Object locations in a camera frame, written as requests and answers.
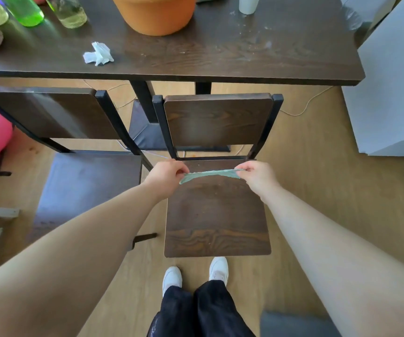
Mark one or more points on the person's left hand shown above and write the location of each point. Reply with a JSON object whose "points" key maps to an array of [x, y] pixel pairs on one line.
{"points": [[165, 176]]}

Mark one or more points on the person's right hand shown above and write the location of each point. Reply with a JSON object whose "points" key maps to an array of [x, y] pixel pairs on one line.
{"points": [[258, 178]]}

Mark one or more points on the person's right fingers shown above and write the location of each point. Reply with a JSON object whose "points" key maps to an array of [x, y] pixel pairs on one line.
{"points": [[243, 170]]}

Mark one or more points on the person's left fingers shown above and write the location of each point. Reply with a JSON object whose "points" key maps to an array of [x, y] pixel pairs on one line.
{"points": [[182, 170]]}

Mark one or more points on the light green stretchy slime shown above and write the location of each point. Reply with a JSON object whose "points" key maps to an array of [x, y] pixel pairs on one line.
{"points": [[210, 174]]}

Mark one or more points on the person's left forearm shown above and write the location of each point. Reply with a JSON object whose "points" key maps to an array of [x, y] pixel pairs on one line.
{"points": [[65, 263]]}

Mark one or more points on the person's right forearm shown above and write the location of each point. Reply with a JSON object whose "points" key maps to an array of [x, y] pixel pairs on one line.
{"points": [[338, 263]]}

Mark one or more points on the dark wooden chair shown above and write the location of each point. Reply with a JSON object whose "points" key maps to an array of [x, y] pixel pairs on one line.
{"points": [[72, 143], [216, 193]]}

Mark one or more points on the person's right white shoe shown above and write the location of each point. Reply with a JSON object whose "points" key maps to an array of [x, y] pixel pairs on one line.
{"points": [[219, 270]]}

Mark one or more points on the person's white shoe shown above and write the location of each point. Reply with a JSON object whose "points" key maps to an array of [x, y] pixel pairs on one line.
{"points": [[219, 270], [171, 279]]}

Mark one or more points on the person's left white shoe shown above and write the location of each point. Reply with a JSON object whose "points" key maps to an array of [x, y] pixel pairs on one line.
{"points": [[171, 279]]}

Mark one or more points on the dark wooden table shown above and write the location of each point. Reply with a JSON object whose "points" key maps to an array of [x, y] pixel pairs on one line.
{"points": [[195, 49]]}

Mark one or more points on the person's black trousers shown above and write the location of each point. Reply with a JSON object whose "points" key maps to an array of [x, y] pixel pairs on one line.
{"points": [[198, 310]]}

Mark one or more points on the crumpled white tissue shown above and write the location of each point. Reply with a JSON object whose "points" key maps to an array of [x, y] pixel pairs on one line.
{"points": [[98, 54]]}

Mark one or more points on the orange plastic basin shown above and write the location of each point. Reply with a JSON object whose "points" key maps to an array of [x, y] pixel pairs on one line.
{"points": [[154, 13]]}

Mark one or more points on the white cabinet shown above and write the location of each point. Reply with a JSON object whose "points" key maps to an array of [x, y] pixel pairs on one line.
{"points": [[388, 101]]}

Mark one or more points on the grey cloth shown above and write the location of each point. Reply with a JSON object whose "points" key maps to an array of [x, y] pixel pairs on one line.
{"points": [[293, 325]]}

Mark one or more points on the white cup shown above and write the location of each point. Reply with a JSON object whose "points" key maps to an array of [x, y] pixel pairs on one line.
{"points": [[248, 4]]}

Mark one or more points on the clear plastic bag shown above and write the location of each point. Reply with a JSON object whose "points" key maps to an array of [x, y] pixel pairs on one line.
{"points": [[351, 15]]}

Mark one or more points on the clear yellowish liquid bottle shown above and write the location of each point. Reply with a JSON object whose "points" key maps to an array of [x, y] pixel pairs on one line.
{"points": [[68, 11]]}

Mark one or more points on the green liquid bottle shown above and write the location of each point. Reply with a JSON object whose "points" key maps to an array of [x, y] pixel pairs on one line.
{"points": [[24, 10]]}

